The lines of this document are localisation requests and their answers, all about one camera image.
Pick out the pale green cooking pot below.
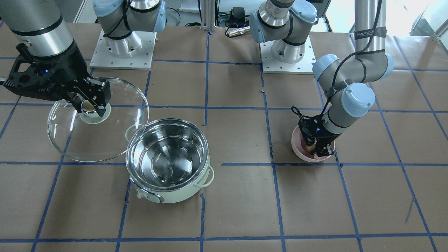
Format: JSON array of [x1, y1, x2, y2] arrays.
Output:
[[125, 118, 215, 204]]

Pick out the brown egg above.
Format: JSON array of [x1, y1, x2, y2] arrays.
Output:
[[304, 145, 316, 153]]

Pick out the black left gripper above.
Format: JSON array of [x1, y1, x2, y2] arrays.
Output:
[[298, 114, 342, 157]]

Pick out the pink bowl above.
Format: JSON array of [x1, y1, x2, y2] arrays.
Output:
[[291, 125, 336, 163]]

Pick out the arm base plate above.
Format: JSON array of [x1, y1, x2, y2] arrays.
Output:
[[90, 31, 157, 70], [259, 37, 316, 75]]

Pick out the aluminium frame post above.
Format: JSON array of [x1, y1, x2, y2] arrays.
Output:
[[198, 0, 218, 33]]

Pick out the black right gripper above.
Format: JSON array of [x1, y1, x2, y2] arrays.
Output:
[[2, 41, 111, 117]]

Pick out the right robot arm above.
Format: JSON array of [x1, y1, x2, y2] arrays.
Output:
[[1, 0, 166, 121]]

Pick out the glass pot lid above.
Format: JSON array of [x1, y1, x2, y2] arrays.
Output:
[[47, 78, 149, 162]]

